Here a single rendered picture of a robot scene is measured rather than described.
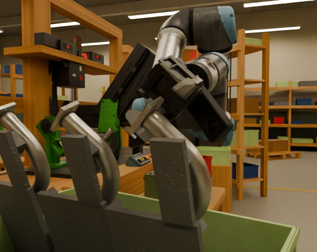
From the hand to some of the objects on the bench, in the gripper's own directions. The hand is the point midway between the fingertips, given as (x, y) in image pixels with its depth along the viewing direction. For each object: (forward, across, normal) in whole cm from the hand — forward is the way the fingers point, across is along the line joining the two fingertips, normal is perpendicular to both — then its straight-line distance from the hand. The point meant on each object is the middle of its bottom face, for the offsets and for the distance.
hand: (155, 122), depth 40 cm
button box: (-88, -90, -3) cm, 126 cm away
